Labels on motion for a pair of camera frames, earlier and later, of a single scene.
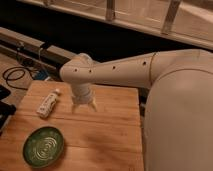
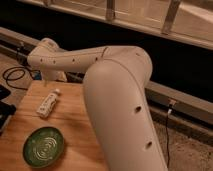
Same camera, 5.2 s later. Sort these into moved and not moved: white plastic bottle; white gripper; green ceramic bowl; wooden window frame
Moved: white gripper
Not moved: green ceramic bowl; white plastic bottle; wooden window frame
